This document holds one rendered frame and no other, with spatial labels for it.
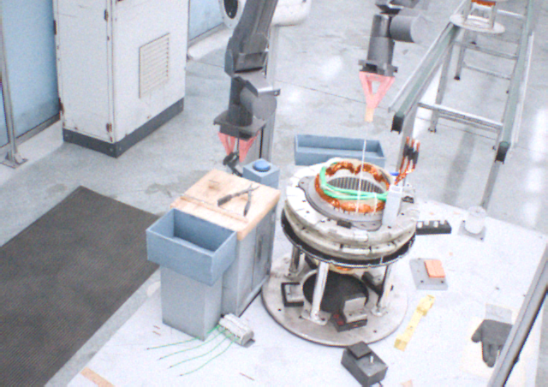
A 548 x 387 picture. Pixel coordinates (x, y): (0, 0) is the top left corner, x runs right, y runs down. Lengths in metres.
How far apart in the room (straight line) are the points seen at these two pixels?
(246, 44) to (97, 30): 2.31
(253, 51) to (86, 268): 1.86
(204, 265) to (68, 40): 2.52
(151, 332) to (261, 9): 0.80
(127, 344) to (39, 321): 1.23
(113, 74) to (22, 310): 1.46
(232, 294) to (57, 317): 1.34
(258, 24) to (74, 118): 2.73
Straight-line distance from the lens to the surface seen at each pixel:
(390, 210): 1.39
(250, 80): 1.29
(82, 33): 3.59
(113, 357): 1.49
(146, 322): 1.57
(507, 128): 2.90
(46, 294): 2.83
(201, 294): 1.41
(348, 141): 1.82
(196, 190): 1.51
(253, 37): 1.25
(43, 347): 2.61
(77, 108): 3.81
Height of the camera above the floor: 1.88
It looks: 31 degrees down
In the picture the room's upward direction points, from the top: 6 degrees clockwise
